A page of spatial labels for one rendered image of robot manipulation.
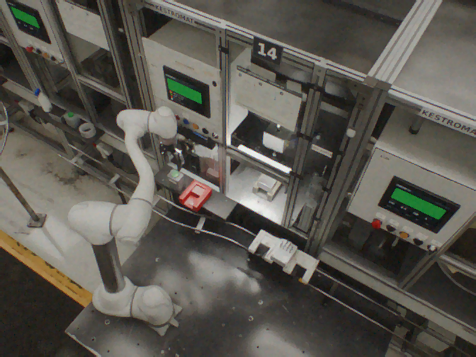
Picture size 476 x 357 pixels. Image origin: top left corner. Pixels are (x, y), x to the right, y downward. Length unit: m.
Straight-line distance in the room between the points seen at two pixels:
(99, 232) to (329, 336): 1.33
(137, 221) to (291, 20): 1.01
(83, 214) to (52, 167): 2.29
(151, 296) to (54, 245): 1.57
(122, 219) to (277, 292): 1.08
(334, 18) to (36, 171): 3.04
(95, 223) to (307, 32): 1.12
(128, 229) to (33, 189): 2.32
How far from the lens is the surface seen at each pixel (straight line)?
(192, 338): 2.29
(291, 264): 2.22
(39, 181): 3.93
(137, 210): 1.68
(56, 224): 3.61
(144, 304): 2.09
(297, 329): 2.32
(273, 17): 1.70
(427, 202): 1.65
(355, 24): 1.72
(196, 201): 2.30
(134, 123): 1.98
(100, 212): 1.70
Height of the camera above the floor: 2.89
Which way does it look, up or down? 53 degrees down
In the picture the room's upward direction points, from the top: 3 degrees clockwise
